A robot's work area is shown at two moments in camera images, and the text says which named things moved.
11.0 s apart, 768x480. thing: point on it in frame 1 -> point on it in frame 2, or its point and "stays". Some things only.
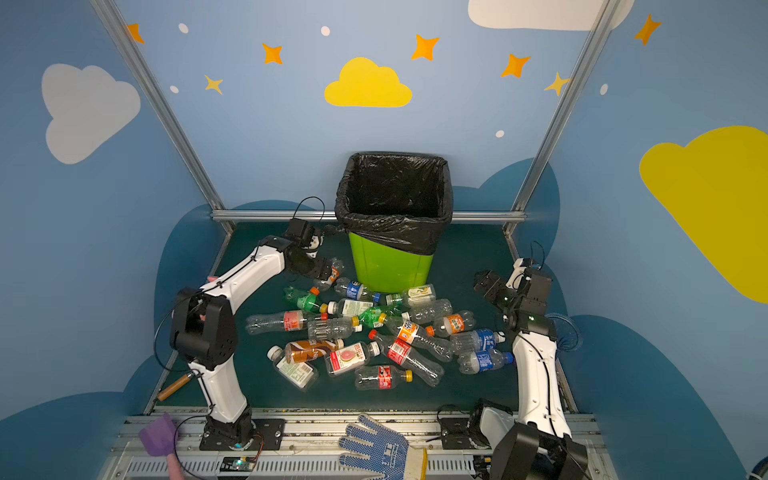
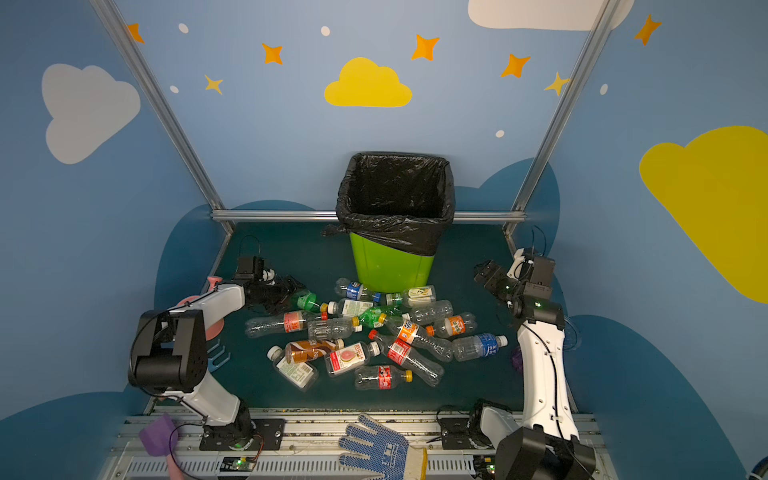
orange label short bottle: x=454 y=323 stays
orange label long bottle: x=410 y=333 stays
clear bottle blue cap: x=355 y=290 stays
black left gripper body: x=321 y=267 -> x=280 y=290
